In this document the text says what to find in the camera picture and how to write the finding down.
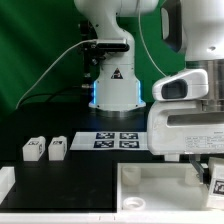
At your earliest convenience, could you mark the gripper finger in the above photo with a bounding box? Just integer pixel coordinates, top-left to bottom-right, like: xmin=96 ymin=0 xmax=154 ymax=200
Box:
xmin=189 ymin=154 xmax=204 ymax=184

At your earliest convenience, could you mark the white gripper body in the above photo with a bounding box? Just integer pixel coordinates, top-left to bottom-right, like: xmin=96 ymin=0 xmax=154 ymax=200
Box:
xmin=147 ymin=101 xmax=224 ymax=155

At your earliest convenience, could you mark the white square tabletop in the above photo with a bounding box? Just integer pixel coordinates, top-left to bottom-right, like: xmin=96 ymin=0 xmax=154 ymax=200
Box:
xmin=117 ymin=163 xmax=224 ymax=213

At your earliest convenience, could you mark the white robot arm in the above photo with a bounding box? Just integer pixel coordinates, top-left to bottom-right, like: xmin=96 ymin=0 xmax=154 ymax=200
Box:
xmin=74 ymin=0 xmax=224 ymax=182

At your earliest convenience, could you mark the white sheet with markers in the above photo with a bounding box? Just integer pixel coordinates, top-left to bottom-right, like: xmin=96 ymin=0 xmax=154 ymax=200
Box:
xmin=70 ymin=131 xmax=148 ymax=151

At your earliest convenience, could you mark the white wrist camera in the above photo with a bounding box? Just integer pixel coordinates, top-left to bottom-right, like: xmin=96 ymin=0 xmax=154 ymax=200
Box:
xmin=152 ymin=69 xmax=209 ymax=102

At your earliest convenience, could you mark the black camera on base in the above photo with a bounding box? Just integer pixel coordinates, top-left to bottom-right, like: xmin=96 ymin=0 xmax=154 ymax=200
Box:
xmin=91 ymin=39 xmax=129 ymax=52

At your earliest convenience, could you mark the black camera stand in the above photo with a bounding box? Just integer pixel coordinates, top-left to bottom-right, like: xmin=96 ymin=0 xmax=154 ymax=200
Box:
xmin=79 ymin=20 xmax=96 ymax=87

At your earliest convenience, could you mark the white cable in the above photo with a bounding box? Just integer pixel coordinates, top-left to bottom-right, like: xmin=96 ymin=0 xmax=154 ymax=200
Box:
xmin=15 ymin=39 xmax=98 ymax=110

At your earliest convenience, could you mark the white left obstacle bracket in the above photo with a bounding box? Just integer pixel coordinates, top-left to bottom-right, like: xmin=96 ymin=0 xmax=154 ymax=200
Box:
xmin=0 ymin=167 xmax=15 ymax=205

